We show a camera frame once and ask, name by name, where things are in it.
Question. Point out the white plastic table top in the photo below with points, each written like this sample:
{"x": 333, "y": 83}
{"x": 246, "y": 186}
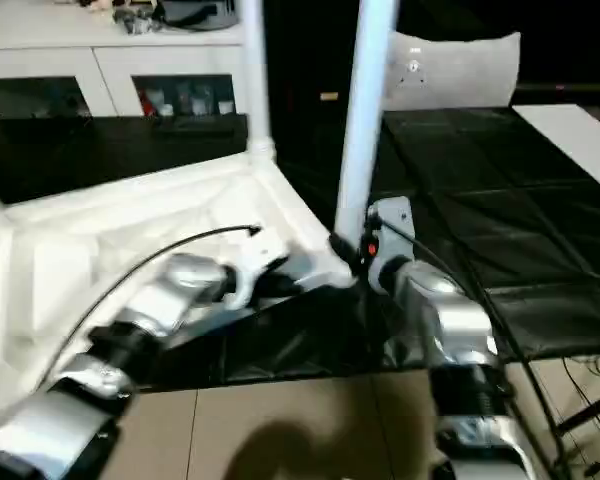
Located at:
{"x": 80, "y": 235}

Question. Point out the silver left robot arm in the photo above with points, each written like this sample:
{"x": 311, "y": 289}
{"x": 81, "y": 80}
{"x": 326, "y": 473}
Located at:
{"x": 155, "y": 295}

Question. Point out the black cabinet with gold label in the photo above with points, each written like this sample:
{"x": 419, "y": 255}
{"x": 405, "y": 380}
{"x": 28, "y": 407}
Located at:
{"x": 305, "y": 60}

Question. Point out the grey pillow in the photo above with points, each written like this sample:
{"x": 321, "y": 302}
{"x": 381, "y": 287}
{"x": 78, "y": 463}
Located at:
{"x": 460, "y": 70}

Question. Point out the white flat board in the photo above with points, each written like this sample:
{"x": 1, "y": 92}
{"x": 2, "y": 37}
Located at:
{"x": 575, "y": 142}

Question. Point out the black clutter on sideboard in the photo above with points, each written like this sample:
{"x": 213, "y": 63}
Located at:
{"x": 135, "y": 17}

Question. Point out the white sideboard cabinet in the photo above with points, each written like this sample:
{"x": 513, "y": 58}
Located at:
{"x": 80, "y": 55}

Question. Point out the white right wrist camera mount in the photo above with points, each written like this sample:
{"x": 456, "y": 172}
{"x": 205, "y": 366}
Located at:
{"x": 392, "y": 225}

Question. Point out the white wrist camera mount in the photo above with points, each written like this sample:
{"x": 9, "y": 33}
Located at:
{"x": 260, "y": 255}
{"x": 392, "y": 225}

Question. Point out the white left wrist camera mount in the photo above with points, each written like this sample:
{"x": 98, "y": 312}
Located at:
{"x": 260, "y": 255}

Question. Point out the black metal frame leg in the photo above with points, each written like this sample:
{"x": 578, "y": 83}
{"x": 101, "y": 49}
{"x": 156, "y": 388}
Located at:
{"x": 587, "y": 415}

